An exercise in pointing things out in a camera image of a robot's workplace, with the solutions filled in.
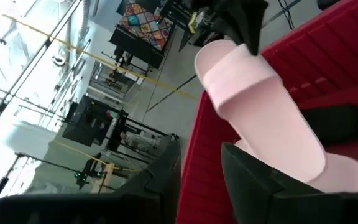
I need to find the black table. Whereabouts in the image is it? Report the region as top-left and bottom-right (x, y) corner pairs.
(109, 26), (167, 70)

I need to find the robot station with green lights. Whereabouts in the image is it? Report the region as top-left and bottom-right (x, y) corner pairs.
(73, 152), (124, 194)

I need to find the yellow tag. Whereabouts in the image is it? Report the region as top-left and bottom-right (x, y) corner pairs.
(188, 11), (198, 34)

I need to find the red plastic bin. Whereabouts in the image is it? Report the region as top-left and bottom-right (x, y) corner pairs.
(175, 0), (358, 224)

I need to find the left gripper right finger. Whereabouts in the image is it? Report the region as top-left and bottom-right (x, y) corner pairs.
(221, 142), (335, 224)

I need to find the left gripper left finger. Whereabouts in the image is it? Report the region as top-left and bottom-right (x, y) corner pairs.
(113, 139), (182, 224)

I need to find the colourful patchwork mat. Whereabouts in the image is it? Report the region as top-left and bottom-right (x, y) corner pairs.
(116, 1), (175, 52)

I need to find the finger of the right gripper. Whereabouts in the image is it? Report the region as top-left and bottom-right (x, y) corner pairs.
(228, 18), (262, 57)

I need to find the yellow floor cable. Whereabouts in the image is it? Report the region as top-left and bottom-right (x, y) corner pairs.
(1, 14), (198, 101)

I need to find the black workstation frame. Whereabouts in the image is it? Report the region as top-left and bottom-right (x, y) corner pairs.
(62, 95), (129, 147)

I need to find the black slide sandal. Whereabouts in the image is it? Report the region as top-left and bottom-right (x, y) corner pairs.
(300, 104), (358, 146)

